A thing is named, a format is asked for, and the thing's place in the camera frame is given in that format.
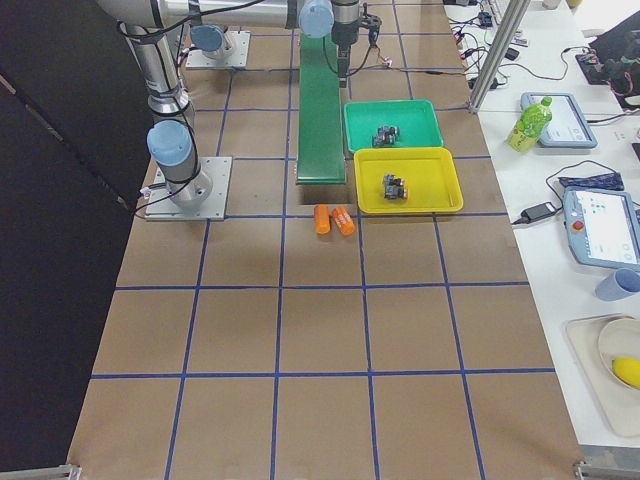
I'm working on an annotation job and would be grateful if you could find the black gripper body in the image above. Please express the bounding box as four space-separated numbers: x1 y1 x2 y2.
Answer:
332 20 358 75

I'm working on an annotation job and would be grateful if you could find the plain orange cylinder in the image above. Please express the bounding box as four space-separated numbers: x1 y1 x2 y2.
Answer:
314 204 331 235

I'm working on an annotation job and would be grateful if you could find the orange cylinder with 4680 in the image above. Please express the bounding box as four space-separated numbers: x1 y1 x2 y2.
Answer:
332 206 356 236

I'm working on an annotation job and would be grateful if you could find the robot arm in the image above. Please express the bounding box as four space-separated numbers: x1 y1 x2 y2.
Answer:
117 21 211 217
98 1 361 88

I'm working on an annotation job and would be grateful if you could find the green conveyor belt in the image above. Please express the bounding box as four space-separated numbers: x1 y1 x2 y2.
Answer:
296 36 346 186

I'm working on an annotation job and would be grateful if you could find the green plastic tray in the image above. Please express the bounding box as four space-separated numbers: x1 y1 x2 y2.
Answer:
344 99 444 153

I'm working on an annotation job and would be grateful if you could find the yellow plastic tray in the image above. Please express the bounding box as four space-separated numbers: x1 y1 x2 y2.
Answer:
354 147 464 215

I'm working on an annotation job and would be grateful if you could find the green tea bottle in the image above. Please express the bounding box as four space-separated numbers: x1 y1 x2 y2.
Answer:
507 96 552 153

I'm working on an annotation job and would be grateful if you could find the teach pendant tablet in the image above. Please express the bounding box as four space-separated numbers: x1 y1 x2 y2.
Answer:
520 92 598 149
563 186 639 272

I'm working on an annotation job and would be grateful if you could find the black power adapter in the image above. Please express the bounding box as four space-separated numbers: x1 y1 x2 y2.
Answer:
519 202 557 224

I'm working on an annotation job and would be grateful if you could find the blue cup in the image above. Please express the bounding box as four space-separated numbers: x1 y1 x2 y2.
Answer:
594 268 640 301

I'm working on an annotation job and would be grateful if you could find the beige tray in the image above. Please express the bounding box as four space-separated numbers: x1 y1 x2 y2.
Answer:
566 315 639 438

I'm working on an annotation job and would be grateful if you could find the yellow banana toy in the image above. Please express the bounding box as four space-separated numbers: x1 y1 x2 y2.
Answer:
612 357 640 389

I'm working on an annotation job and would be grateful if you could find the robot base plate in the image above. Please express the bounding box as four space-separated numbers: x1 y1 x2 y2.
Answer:
143 157 233 221
186 25 251 70

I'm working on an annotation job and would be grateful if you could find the aluminium frame post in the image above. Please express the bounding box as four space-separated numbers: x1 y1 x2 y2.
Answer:
468 0 530 113

